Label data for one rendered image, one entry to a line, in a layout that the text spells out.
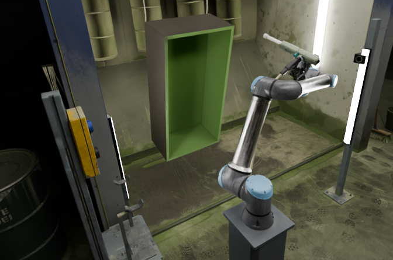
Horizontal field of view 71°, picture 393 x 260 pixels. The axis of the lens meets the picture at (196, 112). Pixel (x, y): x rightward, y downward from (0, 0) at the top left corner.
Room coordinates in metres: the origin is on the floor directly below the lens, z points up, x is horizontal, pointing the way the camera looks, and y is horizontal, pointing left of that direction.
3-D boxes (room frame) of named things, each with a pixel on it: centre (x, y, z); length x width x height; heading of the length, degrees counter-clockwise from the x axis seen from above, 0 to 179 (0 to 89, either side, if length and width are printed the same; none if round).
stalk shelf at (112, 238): (0.97, 0.38, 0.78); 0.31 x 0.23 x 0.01; 28
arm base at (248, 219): (1.22, -0.33, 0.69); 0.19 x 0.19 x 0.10
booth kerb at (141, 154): (3.19, -0.09, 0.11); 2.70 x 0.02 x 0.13; 118
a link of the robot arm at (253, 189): (1.22, -0.32, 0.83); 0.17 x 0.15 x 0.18; 42
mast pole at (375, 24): (2.02, -1.33, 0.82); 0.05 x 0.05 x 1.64; 28
